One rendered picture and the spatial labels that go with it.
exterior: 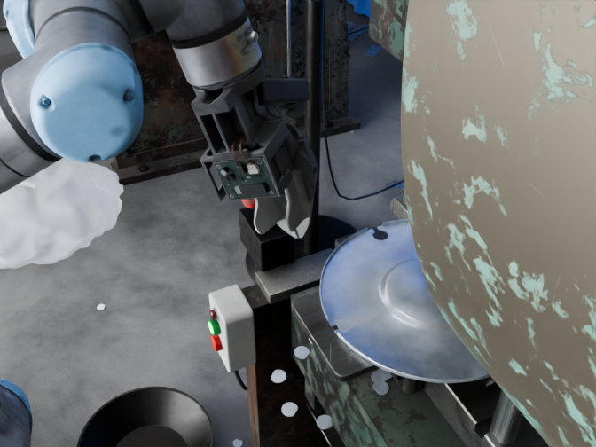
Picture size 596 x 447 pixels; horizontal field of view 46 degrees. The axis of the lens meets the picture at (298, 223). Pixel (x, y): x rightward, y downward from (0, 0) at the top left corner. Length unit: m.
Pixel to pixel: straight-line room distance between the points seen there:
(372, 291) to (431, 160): 0.64
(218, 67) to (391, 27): 0.28
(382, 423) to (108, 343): 1.12
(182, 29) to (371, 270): 0.46
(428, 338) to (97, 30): 0.54
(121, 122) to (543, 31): 0.34
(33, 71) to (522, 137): 0.37
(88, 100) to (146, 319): 1.52
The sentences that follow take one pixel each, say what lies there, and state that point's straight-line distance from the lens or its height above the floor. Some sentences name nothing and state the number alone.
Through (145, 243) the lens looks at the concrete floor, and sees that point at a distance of 2.22.
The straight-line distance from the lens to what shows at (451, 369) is 0.86.
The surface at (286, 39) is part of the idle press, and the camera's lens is 2.46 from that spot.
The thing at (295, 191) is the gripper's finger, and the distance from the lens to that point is 0.74.
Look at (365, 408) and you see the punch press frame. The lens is 0.98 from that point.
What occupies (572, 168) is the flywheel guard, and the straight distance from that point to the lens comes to 0.23.
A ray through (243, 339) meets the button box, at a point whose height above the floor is 0.57.
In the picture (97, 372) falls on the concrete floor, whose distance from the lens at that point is 1.90.
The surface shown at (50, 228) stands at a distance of 2.12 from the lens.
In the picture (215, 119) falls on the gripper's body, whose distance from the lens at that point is 0.66.
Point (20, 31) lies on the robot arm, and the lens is 0.64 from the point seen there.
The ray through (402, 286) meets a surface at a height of 0.79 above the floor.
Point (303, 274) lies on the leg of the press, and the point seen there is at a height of 0.64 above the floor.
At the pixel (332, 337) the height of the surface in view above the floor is 0.78.
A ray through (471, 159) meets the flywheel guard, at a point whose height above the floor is 1.30.
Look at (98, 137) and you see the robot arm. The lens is 0.51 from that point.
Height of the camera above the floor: 1.45
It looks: 40 degrees down
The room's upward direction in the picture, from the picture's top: straight up
